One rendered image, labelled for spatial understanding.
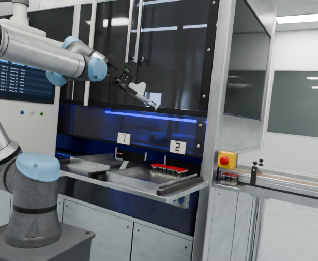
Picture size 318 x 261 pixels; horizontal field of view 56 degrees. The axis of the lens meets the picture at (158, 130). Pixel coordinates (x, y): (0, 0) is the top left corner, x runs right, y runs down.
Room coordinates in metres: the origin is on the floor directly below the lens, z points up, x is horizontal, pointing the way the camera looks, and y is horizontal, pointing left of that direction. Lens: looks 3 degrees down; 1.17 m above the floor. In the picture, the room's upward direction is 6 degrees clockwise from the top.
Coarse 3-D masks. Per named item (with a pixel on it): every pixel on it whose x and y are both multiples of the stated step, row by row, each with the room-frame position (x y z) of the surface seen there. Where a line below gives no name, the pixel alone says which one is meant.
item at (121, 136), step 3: (120, 135) 1.66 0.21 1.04; (123, 135) 1.66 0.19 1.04; (126, 135) 1.64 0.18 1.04; (129, 135) 1.63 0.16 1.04; (120, 138) 1.66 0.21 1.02; (123, 138) 1.65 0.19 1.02; (126, 138) 1.64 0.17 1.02; (129, 138) 1.63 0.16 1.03; (117, 141) 1.67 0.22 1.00; (120, 141) 1.66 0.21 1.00; (123, 141) 1.65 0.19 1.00; (126, 141) 1.64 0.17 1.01; (129, 141) 1.63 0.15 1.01
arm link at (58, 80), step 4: (48, 72) 0.99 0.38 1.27; (52, 72) 0.99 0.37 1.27; (48, 76) 1.01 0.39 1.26; (52, 76) 1.00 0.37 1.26; (56, 76) 0.99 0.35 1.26; (60, 76) 0.99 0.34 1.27; (64, 76) 1.00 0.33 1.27; (68, 76) 0.99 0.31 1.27; (52, 80) 1.02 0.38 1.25; (56, 80) 1.00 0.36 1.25; (60, 80) 1.00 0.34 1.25; (64, 80) 1.01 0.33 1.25; (68, 80) 1.03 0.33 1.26; (72, 80) 1.01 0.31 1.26; (56, 84) 1.02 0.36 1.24; (60, 84) 1.01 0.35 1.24
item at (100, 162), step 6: (72, 156) 1.51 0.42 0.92; (78, 156) 1.54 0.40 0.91; (84, 156) 1.58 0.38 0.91; (90, 156) 1.62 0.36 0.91; (96, 156) 1.66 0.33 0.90; (102, 156) 1.70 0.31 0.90; (108, 156) 1.75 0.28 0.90; (72, 162) 1.49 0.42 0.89; (78, 162) 1.47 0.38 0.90; (84, 162) 1.44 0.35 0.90; (90, 162) 1.42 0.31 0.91; (96, 162) 1.60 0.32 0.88; (102, 162) 1.62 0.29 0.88; (108, 162) 1.64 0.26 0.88; (114, 162) 1.66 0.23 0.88; (120, 162) 1.68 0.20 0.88; (132, 162) 1.52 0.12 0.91; (138, 162) 1.57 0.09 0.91; (144, 162) 1.62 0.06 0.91; (90, 168) 1.42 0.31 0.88; (96, 168) 1.40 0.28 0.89; (102, 168) 1.38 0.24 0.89; (108, 168) 1.37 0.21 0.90
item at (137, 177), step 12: (132, 168) 1.38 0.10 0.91; (144, 168) 1.46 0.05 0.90; (108, 180) 1.22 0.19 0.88; (120, 180) 1.19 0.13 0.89; (132, 180) 1.15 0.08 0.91; (144, 180) 1.28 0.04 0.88; (156, 180) 1.30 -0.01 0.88; (168, 180) 1.33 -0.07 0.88; (180, 180) 1.24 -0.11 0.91; (156, 192) 1.10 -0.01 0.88
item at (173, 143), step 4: (172, 140) 1.50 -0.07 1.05; (172, 144) 1.50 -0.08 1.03; (176, 144) 1.48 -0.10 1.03; (180, 144) 1.47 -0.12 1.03; (184, 144) 1.46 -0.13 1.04; (172, 148) 1.49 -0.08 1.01; (180, 148) 1.47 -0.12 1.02; (184, 148) 1.46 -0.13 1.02; (176, 152) 1.48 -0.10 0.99; (180, 152) 1.47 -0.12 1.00; (184, 152) 1.46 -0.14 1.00
